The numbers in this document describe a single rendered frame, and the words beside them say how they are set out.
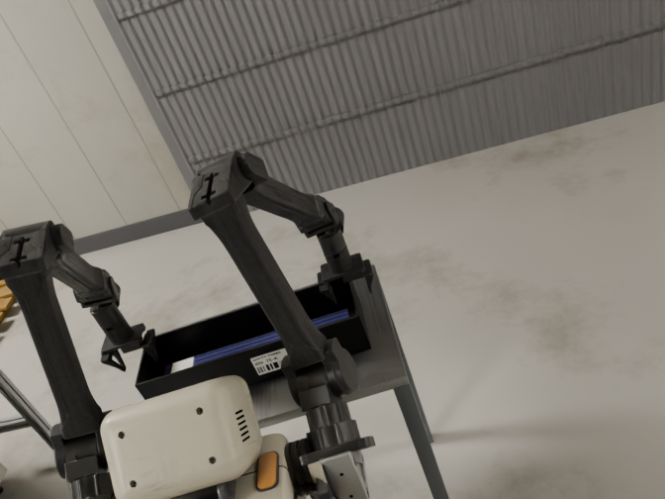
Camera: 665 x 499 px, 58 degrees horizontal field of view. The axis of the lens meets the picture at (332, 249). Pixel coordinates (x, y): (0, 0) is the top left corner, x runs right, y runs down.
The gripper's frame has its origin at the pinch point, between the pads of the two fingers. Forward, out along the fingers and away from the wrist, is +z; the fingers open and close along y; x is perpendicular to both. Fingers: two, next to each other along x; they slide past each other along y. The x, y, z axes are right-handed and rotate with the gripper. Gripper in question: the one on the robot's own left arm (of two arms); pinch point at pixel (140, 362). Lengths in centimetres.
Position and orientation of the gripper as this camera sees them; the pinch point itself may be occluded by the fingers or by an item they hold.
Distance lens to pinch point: 162.4
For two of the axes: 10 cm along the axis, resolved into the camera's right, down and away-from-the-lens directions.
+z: 3.0, 7.9, 5.4
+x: 1.1, 5.3, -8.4
